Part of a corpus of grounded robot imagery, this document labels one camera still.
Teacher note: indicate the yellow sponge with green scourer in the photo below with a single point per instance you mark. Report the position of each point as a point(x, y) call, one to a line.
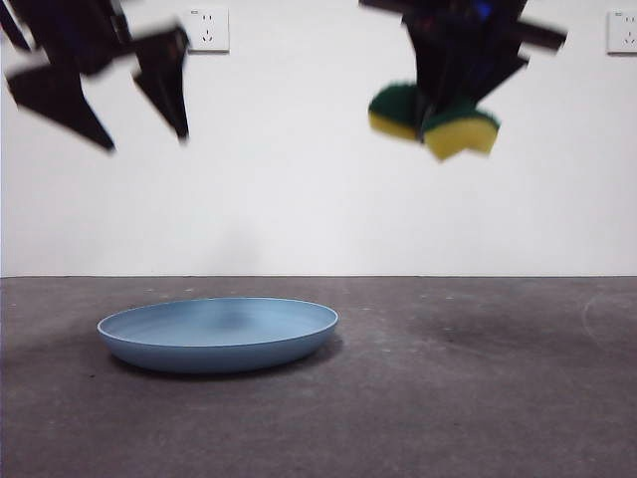
point(463, 137)

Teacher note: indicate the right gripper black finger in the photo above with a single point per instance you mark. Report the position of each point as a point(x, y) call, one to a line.
point(483, 74)
point(428, 65)

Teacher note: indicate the light blue round plate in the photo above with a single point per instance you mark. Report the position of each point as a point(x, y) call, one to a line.
point(219, 348)

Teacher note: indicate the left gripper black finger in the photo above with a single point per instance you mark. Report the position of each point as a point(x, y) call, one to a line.
point(166, 79)
point(55, 94)

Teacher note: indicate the white wall socket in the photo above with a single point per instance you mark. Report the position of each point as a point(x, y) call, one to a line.
point(211, 30)
point(623, 32)

